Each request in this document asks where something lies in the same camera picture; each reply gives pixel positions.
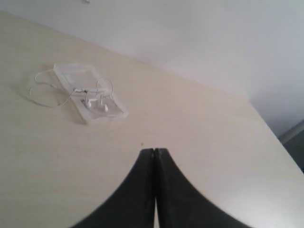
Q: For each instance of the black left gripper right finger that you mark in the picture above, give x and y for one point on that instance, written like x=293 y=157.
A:
x=180 y=204

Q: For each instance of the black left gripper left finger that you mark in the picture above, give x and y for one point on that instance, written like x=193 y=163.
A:
x=132 y=205

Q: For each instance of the clear plastic storage box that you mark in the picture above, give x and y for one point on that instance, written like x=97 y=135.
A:
x=92 y=94

